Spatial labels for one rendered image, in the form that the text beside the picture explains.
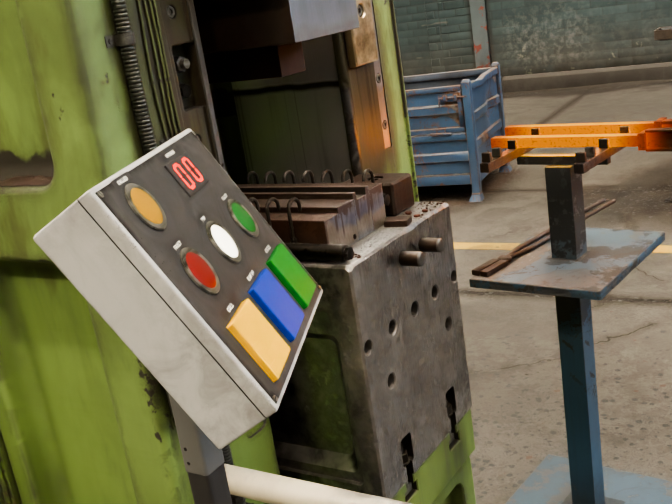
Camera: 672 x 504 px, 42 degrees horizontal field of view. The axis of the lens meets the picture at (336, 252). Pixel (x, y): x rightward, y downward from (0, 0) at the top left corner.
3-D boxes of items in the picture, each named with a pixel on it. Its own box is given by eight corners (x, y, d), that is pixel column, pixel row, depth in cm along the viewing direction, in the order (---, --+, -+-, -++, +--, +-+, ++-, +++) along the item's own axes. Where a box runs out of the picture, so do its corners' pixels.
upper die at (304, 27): (360, 27, 152) (352, -30, 149) (295, 43, 136) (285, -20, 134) (180, 49, 175) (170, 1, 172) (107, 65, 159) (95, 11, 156)
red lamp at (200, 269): (229, 283, 92) (222, 244, 90) (201, 299, 88) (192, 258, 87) (207, 281, 93) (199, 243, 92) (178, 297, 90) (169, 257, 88)
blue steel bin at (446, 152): (513, 168, 587) (503, 60, 566) (482, 201, 519) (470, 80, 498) (350, 177, 638) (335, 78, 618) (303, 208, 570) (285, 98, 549)
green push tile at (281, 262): (317, 285, 114) (281, 241, 113) (309, 306, 107) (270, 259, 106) (307, 293, 115) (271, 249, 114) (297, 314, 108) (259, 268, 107)
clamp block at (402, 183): (416, 204, 172) (412, 172, 170) (396, 217, 165) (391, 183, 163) (364, 204, 178) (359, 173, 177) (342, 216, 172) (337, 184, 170)
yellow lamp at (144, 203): (176, 220, 90) (168, 179, 89) (145, 234, 86) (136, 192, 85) (154, 220, 92) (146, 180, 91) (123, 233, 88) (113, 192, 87)
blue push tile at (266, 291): (305, 314, 105) (266, 266, 104) (295, 339, 98) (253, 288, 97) (294, 322, 106) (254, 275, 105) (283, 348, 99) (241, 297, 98)
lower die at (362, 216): (387, 222, 162) (380, 178, 160) (330, 258, 147) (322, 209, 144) (214, 219, 185) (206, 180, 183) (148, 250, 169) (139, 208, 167)
